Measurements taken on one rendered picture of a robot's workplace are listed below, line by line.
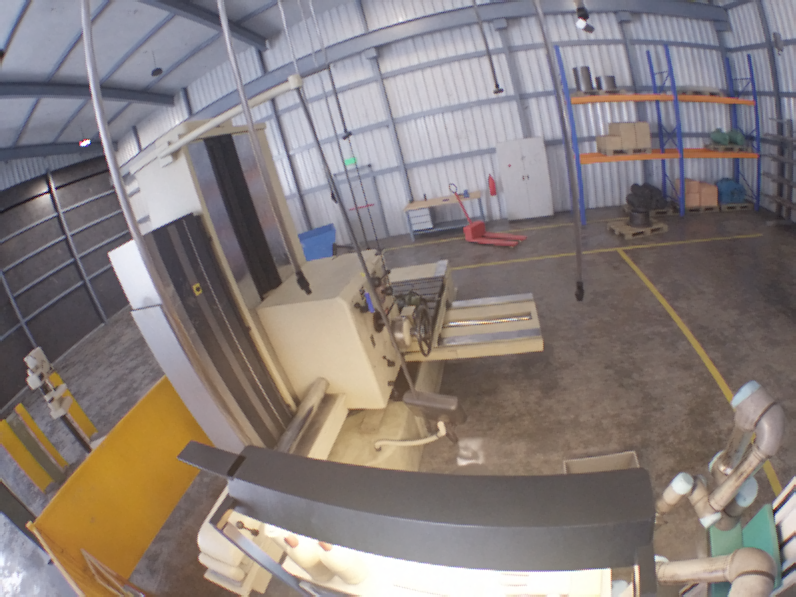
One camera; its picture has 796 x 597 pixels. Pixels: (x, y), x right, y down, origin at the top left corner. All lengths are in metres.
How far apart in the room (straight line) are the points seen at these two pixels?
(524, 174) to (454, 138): 2.05
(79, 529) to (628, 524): 3.66
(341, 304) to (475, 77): 8.26
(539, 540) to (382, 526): 0.26
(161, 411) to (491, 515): 3.57
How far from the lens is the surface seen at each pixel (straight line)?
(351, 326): 1.98
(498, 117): 9.46
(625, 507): 0.60
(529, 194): 9.09
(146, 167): 2.40
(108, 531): 3.82
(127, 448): 3.72
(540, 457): 3.21
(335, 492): 0.67
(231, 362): 2.09
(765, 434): 1.27
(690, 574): 1.19
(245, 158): 2.48
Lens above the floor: 2.60
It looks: 25 degrees down
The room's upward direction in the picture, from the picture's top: 15 degrees counter-clockwise
